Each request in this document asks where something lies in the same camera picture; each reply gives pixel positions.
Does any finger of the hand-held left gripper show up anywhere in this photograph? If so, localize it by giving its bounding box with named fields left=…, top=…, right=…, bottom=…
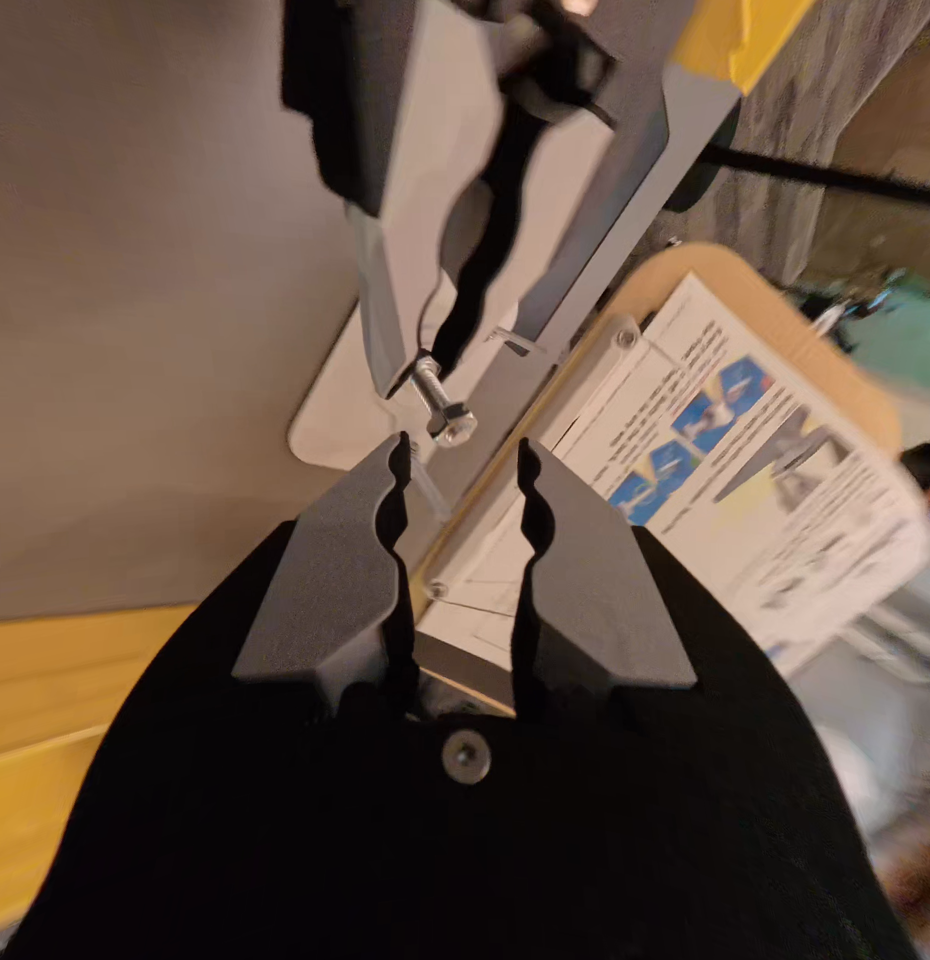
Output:
left=437, top=123, right=617, bottom=370
left=358, top=0, right=505, bottom=400

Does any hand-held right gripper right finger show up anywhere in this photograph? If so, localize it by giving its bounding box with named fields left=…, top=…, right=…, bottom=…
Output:
left=512, top=438, right=700, bottom=693

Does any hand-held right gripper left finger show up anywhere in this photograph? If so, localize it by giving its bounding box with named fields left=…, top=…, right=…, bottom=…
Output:
left=232, top=431, right=419, bottom=685

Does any silver hex nut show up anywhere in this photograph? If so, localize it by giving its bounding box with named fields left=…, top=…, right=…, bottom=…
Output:
left=427, top=405, right=481, bottom=450

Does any silver hex bolt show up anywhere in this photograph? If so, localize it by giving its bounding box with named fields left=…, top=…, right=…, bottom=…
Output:
left=403, top=352, right=469, bottom=444

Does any dark grey desk flap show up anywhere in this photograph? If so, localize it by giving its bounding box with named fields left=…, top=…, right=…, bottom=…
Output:
left=517, top=63, right=743, bottom=354

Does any white stand strut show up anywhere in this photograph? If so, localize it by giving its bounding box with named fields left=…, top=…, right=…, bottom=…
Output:
left=483, top=326, right=547, bottom=355

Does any white sheet clip bar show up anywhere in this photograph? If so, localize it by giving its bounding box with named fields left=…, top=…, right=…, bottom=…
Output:
left=427, top=315, right=647, bottom=601

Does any wooden sheet board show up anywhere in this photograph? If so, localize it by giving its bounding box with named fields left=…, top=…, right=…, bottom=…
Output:
left=416, top=243, right=910, bottom=721

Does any printed instruction sheet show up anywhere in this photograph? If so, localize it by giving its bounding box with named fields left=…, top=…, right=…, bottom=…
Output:
left=435, top=273, right=930, bottom=676

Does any yellow plastic bin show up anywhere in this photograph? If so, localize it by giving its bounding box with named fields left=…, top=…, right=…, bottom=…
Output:
left=671, top=0, right=818, bottom=95

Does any black bar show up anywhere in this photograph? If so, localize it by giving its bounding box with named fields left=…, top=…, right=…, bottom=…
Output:
left=701, top=144, right=930, bottom=205

